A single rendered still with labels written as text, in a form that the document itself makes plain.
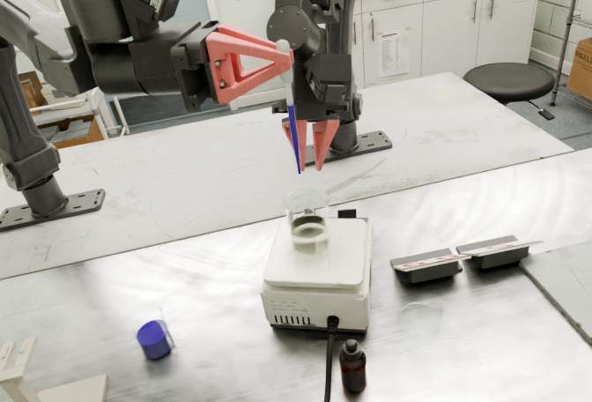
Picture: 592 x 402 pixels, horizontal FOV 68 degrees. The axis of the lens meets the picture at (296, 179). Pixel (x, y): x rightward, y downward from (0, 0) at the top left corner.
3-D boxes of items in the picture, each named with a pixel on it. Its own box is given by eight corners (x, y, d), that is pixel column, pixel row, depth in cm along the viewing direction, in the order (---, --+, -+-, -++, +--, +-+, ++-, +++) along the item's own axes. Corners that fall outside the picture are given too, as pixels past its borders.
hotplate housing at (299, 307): (293, 229, 73) (287, 190, 68) (373, 231, 70) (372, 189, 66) (262, 345, 55) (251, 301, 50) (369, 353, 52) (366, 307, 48)
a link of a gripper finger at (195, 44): (292, 16, 44) (205, 23, 46) (277, 36, 38) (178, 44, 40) (300, 80, 47) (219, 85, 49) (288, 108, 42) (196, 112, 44)
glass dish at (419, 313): (393, 303, 57) (393, 292, 56) (436, 300, 57) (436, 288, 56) (402, 339, 53) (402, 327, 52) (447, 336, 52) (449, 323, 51)
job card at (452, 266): (389, 261, 64) (389, 240, 62) (448, 249, 64) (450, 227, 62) (404, 292, 59) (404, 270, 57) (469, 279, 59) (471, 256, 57)
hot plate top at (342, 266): (281, 221, 62) (280, 217, 62) (366, 222, 60) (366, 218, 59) (261, 286, 52) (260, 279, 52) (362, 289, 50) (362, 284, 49)
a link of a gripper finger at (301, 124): (341, 171, 63) (341, 105, 62) (293, 172, 61) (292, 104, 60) (324, 169, 70) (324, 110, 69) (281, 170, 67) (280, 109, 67)
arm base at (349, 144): (394, 113, 87) (381, 100, 92) (295, 133, 85) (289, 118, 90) (394, 148, 91) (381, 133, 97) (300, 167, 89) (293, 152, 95)
